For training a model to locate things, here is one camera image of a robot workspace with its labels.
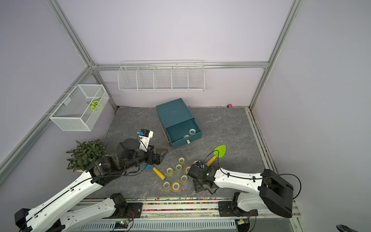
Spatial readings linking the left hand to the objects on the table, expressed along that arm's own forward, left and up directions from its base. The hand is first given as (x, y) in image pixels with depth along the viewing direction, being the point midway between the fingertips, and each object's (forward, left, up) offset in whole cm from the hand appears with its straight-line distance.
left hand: (160, 150), depth 68 cm
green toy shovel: (+9, -34, -25) cm, 43 cm away
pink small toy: (+53, -52, -26) cm, 79 cm away
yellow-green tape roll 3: (-2, -2, -24) cm, 24 cm away
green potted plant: (+2, +38, -3) cm, 38 cm away
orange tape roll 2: (-10, -5, -25) cm, 27 cm away
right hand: (-10, -19, -25) cm, 33 cm away
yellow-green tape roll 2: (0, -7, -24) cm, 25 cm away
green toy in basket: (+30, +39, +5) cm, 49 cm away
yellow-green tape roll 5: (-9, 0, -25) cm, 26 cm away
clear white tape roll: (+16, -17, -10) cm, 25 cm away
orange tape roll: (-1, -11, -25) cm, 27 cm away
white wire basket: (+28, +48, +1) cm, 56 cm away
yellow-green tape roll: (+5, -9, -25) cm, 27 cm away
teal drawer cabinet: (+17, -10, -4) cm, 20 cm away
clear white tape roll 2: (+13, -13, -9) cm, 20 cm away
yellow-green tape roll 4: (-6, -10, -24) cm, 27 cm away
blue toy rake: (+2, +9, -23) cm, 25 cm away
